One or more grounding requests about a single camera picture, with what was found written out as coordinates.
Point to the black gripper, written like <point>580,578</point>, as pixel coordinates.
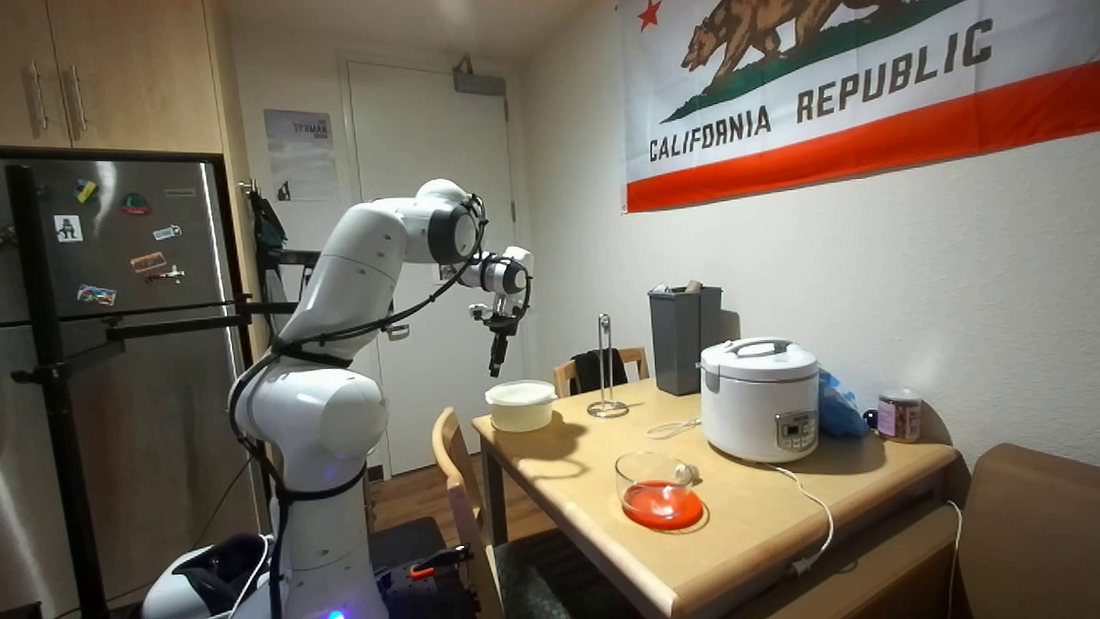
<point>501,314</point>

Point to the white bowl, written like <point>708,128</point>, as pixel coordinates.
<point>520,406</point>

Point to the white black robot base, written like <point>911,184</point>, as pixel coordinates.
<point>210,578</point>

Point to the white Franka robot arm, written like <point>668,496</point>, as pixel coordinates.
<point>322,424</point>

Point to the glass bowl with red contents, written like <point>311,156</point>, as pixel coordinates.
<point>662,504</point>

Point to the wooden chair with black bag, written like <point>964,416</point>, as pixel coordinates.
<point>600,371</point>

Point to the metal paper towel holder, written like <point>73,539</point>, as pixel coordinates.
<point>607,367</point>

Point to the wooden chair with dark cushion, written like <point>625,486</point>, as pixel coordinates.
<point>456,468</point>

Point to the dark grey bin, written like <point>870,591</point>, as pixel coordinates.
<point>685,337</point>

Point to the thin utensil on table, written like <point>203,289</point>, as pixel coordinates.
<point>672,427</point>

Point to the black floor mat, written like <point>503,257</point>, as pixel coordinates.
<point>406,550</point>

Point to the small pale round object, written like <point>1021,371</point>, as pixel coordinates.
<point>685,471</point>

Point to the white door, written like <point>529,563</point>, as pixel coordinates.
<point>424,139</point>

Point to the dark hanging coat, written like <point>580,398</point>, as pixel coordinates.
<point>266,236</point>

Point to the white rice cooker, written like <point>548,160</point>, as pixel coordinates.
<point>757,401</point>

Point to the door closer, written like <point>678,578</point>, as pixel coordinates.
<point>478,79</point>

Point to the wooden table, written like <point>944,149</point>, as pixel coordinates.
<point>743,518</point>

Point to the blue plastic bag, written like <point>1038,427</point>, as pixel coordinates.
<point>840,411</point>

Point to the orange fridge magnet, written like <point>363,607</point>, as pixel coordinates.
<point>147,261</point>

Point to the steel fridge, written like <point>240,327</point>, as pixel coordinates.
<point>149,457</point>

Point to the red fridge magnet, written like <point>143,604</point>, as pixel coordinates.
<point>134,204</point>

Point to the pink jar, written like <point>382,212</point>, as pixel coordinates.
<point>898,416</point>

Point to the blue fridge magnet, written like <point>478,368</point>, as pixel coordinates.
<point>96,294</point>

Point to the California Republic flag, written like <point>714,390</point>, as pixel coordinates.
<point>870,113</point>

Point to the white square fridge magnet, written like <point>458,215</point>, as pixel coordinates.
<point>68,229</point>

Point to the wooden cabinet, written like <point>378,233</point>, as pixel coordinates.
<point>125,71</point>

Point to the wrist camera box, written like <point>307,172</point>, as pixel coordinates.
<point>478,312</point>

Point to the paper notice on wall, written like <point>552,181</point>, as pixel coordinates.
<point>296,131</point>

